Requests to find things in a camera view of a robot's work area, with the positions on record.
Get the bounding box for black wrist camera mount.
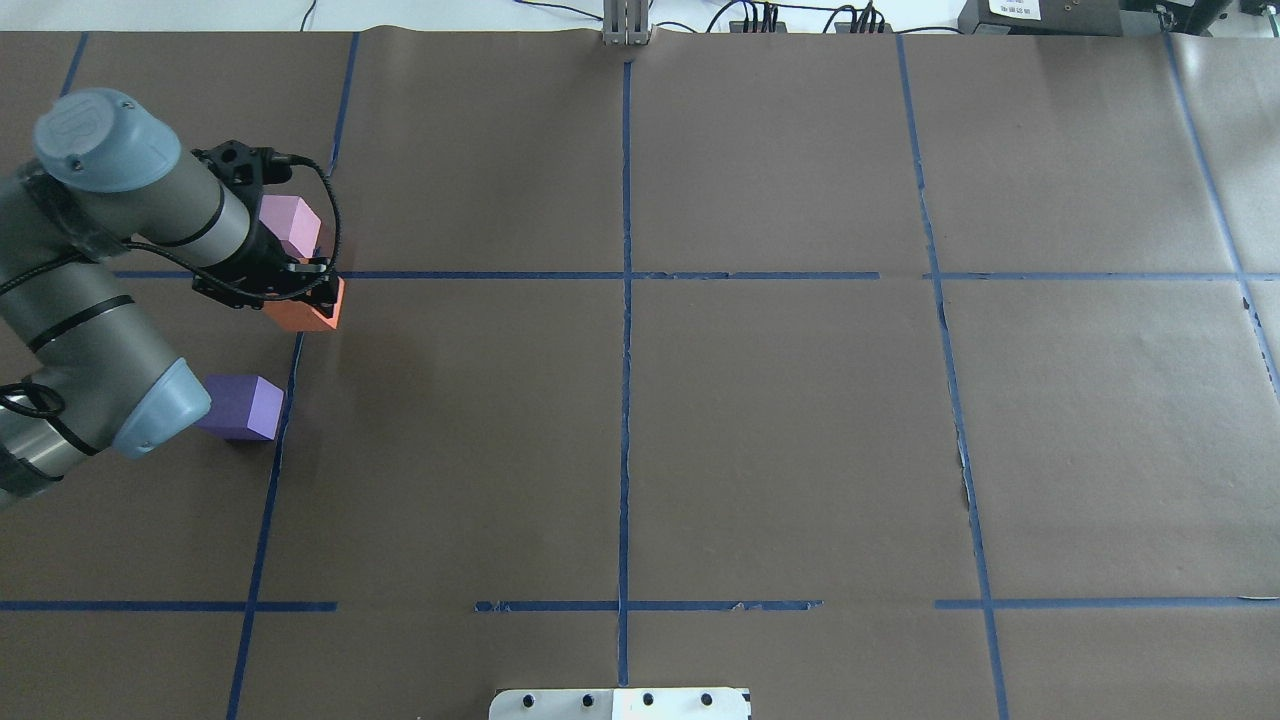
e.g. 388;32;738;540
189;140;293;217

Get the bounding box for white pedestal column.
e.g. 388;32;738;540
488;687;753;719

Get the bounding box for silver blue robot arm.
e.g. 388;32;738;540
1;88;340;507

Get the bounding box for pink foam block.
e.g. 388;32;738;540
259;193;323;260

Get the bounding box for black power strip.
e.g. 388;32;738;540
704;1;890;35

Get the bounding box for aluminium frame post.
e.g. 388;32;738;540
602;0;653;47

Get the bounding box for purple foam block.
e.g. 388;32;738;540
195;374;285;442

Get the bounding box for orange foam block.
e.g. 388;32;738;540
262;274;346;333

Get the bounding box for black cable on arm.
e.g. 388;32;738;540
0;152;343;421

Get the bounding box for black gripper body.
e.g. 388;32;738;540
192;217;301;307

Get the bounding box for black computer box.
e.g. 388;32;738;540
957;1;1123;37

